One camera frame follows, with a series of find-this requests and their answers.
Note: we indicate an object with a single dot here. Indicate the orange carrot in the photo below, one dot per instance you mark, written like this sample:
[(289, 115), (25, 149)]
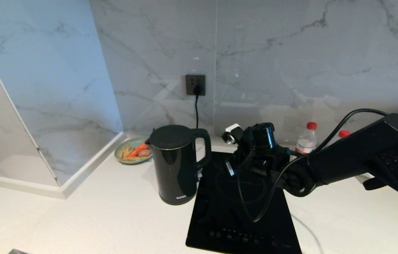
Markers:
[(139, 149)]

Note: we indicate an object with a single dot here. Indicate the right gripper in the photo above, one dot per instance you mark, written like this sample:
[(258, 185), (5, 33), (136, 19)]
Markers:
[(242, 158)]

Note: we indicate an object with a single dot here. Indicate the clear bottle with red cap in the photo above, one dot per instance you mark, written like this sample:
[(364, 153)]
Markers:
[(306, 143), (344, 133)]

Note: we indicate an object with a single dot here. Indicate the yellow fries pile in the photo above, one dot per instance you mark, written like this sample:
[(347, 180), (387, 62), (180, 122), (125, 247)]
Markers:
[(125, 152)]

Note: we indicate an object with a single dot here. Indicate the black induction cooktop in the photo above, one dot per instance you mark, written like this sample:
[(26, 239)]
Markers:
[(220, 215)]

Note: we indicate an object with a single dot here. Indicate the black kettle lid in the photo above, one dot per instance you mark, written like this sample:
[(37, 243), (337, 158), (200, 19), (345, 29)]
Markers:
[(170, 135)]

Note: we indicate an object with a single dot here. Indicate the reddish potato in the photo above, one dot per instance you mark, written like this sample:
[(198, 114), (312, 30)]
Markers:
[(144, 153)]

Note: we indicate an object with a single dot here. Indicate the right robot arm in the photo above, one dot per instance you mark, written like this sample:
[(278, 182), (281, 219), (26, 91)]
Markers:
[(361, 151)]

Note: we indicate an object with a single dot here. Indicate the green plate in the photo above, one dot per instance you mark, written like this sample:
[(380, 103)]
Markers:
[(133, 143)]

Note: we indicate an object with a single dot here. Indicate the black electric kettle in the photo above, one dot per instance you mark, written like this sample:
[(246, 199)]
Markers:
[(176, 173)]

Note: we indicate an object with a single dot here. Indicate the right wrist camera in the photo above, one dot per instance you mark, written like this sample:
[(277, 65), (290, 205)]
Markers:
[(233, 132)]

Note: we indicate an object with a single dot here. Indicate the dark wall socket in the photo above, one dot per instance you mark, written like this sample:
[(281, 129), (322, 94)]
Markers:
[(191, 82)]

